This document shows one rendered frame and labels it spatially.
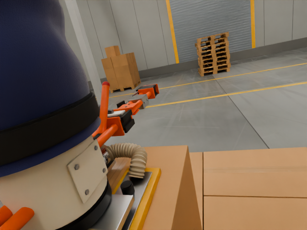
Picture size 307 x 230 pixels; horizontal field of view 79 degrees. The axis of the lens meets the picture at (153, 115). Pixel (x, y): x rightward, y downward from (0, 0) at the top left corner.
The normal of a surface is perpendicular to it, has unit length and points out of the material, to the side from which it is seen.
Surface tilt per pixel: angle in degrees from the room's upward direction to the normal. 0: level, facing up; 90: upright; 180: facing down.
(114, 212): 0
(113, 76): 90
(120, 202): 0
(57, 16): 108
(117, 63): 90
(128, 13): 90
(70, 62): 89
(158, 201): 0
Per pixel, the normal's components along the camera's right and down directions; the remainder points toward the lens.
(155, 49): -0.16, 0.36
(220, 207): -0.21, -0.92
